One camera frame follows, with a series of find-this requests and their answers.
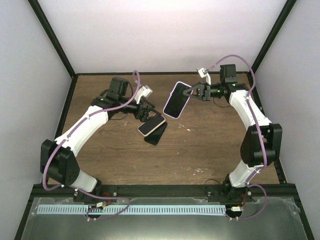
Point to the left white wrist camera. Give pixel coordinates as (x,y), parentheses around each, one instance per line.
(144,92)

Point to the light blue slotted strip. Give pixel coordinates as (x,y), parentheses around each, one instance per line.
(206,210)

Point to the lilac phone case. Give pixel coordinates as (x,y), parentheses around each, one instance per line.
(165,105)

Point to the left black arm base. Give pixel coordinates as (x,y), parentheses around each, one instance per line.
(99,194)

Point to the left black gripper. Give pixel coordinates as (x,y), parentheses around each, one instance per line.
(143,116)

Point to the black front frame rail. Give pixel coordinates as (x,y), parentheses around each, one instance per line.
(170,191)

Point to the black phone on table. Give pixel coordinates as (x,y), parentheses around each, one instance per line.
(156,135)

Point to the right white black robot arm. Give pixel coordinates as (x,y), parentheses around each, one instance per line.
(262,141)

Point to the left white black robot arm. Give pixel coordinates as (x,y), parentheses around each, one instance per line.
(58,163)

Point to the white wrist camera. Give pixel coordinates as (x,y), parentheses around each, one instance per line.
(204,73)
(144,92)

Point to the clear plastic sheet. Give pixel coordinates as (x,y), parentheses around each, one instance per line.
(273,219)

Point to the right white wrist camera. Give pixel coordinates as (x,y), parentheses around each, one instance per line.
(204,73)

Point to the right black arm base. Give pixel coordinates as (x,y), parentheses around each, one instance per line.
(224,190)

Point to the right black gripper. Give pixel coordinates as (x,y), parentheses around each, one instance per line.
(203,93)

